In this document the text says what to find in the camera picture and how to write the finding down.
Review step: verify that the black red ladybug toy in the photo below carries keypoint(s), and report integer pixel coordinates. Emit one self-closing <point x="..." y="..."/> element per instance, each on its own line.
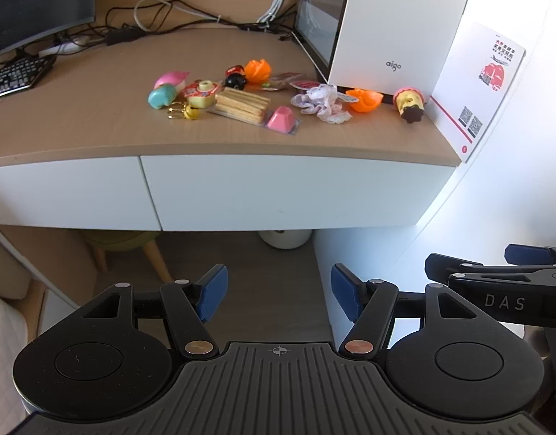
<point x="236" y="81"/>

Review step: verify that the black keyboard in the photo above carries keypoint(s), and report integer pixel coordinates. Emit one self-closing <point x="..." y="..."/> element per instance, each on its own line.
<point x="15" y="77"/>

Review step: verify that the wide white desk drawer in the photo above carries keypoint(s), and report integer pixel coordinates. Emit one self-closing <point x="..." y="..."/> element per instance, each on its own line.
<point x="282" y="190"/>

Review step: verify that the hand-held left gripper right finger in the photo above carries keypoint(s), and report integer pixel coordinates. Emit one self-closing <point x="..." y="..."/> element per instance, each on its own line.
<point x="346" y="290"/>

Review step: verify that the white lace fabric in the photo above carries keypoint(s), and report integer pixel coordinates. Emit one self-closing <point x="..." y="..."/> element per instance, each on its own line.
<point x="323" y="104"/>

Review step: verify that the yellow red small toy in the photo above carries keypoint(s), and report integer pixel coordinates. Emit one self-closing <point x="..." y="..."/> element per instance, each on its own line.
<point x="200" y="95"/>

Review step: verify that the white power strip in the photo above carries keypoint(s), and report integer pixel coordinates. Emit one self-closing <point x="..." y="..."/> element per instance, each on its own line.
<point x="64" y="47"/>

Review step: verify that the pink green snack packet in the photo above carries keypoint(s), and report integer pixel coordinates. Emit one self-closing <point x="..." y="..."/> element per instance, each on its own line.
<point x="282" y="79"/>

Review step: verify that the white round bin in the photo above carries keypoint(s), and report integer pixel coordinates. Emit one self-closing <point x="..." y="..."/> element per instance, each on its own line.
<point x="284" y="239"/>

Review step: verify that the narrow white desk drawer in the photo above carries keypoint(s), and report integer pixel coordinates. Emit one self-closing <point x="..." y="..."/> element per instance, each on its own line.
<point x="64" y="190"/>

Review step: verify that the green stool with wooden legs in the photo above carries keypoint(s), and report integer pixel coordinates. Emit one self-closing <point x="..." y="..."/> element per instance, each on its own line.
<point x="119" y="240"/>

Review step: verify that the black power adapter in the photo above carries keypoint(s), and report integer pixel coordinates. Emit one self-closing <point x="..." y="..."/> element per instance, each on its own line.
<point x="121" y="36"/>

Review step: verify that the white computer case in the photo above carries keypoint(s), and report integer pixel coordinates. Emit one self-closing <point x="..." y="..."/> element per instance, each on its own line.
<point x="395" y="22"/>

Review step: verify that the white leaflet with red print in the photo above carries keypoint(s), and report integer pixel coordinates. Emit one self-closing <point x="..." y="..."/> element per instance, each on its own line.
<point x="482" y="113"/>

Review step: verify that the curved black monitor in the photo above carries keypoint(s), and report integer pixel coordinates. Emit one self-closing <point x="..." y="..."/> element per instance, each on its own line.
<point x="37" y="4"/>

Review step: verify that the orange plastic bowl shell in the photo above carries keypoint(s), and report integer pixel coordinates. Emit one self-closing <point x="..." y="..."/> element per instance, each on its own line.
<point x="364" y="102"/>

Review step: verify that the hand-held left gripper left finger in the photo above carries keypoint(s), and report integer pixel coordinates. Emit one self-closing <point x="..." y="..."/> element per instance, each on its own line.
<point x="212" y="292"/>

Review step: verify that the clear pack of beige crackers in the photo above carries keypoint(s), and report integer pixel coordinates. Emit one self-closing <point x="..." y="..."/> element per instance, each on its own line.
<point x="241" y="103"/>

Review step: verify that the yellow pink cupcake toy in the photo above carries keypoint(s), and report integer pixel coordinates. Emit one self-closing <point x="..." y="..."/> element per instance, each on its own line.
<point x="409" y="102"/>

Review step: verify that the orange petal-shaped plastic shell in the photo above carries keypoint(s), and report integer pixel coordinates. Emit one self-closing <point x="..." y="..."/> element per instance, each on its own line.
<point x="258" y="71"/>

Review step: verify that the pink block in clear blister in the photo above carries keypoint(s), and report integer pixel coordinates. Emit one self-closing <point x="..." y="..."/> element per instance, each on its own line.
<point x="281" y="120"/>

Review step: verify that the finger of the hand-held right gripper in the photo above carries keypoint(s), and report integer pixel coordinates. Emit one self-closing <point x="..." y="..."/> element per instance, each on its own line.
<point x="527" y="251"/>
<point x="445" y="265"/>

